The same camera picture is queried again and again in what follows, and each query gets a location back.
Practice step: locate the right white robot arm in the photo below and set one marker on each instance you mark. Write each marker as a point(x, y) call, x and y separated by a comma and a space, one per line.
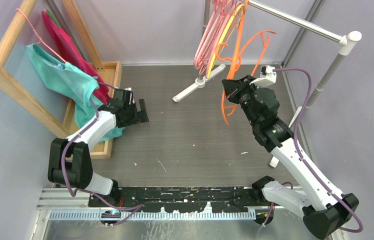
point(323, 207)

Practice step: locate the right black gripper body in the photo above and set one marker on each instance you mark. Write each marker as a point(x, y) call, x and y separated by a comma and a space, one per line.
point(245, 97)

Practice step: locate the thick pink plastic hanger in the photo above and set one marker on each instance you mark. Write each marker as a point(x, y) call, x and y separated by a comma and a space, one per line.
point(209, 22)

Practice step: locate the wooden clothes rack frame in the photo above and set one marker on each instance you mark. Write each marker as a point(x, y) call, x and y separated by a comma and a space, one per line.
point(109, 71)

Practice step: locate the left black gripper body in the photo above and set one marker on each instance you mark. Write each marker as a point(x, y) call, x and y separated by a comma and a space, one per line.
point(131, 118)

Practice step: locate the yellow wire hanger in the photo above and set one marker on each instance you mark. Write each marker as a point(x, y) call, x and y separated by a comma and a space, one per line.
point(228, 20)

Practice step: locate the pink hanger on wooden rack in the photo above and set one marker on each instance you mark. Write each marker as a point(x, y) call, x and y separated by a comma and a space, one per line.
point(41, 41)

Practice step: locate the teal mesh shirt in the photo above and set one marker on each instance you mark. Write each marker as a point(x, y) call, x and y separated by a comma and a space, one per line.
point(67, 79)

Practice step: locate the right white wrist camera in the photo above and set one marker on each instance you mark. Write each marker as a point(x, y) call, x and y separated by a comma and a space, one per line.
point(267, 77)

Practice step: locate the metal clothes rail stand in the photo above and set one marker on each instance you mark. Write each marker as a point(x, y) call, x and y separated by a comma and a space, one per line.
point(347, 43)

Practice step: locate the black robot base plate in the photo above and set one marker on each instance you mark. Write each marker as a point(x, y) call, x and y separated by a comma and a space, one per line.
point(184, 204)

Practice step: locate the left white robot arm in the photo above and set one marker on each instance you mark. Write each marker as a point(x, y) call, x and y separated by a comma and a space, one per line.
point(70, 159)

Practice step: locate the magenta shirt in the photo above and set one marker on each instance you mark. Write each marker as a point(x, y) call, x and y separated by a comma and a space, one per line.
point(70, 53)

